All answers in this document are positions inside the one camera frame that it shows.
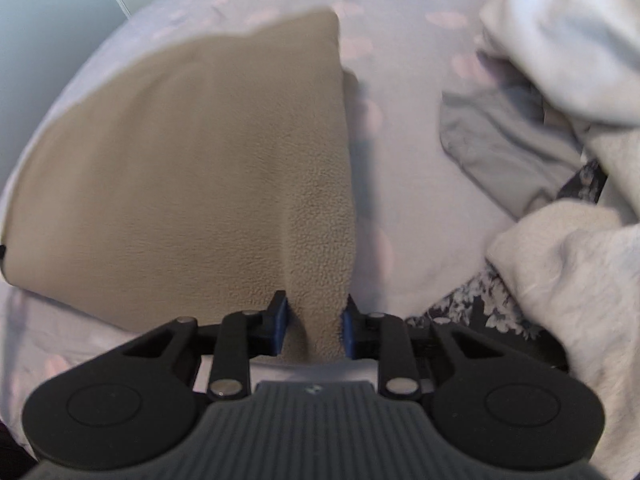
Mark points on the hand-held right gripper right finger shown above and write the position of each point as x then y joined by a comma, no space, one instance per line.
348,332

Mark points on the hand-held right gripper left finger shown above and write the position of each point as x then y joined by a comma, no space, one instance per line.
280,325

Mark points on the beige fleece jacket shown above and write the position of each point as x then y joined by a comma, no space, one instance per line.
200,185

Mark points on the dark floral garment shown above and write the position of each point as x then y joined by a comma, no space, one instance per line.
480,310

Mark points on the bed with pink-dotted sheet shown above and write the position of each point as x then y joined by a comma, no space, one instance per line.
410,185

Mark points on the cream fuzzy garment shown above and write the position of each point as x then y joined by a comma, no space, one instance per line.
575,285

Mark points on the grey thin garment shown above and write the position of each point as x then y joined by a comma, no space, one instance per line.
505,155

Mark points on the white sweatshirt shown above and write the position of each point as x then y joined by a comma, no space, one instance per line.
565,45

